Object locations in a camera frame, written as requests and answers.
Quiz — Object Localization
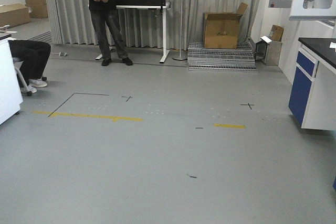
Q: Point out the seated person in black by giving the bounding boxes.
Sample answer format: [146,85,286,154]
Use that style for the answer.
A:
[8,40,51,85]

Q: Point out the metal box on floor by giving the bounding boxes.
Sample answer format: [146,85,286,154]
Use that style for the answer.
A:
[255,36,282,66]

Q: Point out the blue and white lab bench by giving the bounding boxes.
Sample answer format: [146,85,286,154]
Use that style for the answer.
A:
[289,37,335,131]

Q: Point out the stack of metal grates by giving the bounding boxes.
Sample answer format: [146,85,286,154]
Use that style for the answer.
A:
[187,42,257,72]

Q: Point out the flat cardboard box on floor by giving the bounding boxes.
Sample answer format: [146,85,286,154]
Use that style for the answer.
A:
[0,4,30,27]

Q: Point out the grey curtain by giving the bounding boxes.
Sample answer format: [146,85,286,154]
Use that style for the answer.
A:
[47,0,260,49]

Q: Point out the standing person in black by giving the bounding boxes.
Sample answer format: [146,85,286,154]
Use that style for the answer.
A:
[89,0,133,66]

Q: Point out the large open cardboard box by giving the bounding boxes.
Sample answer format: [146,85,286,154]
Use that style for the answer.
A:
[204,3,248,49]

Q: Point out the small cardboard box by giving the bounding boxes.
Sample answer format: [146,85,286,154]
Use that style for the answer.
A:
[269,25,284,41]

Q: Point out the white cabinet at left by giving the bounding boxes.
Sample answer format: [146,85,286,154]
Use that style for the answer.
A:
[1,34,23,124]

